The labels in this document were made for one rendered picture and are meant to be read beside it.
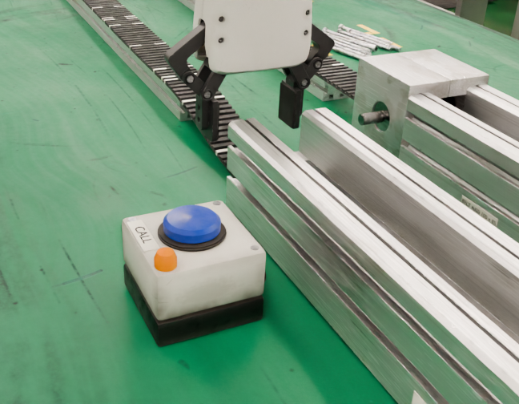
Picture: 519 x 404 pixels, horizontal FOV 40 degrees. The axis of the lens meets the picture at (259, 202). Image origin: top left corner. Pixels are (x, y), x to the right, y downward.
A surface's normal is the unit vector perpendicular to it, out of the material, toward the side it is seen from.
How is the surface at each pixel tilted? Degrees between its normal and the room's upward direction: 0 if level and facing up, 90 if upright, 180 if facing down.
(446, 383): 90
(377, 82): 90
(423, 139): 90
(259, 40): 94
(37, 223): 0
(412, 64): 0
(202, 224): 3
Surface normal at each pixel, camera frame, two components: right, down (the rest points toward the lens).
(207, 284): 0.44, 0.46
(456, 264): -0.90, 0.18
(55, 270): 0.05, -0.87
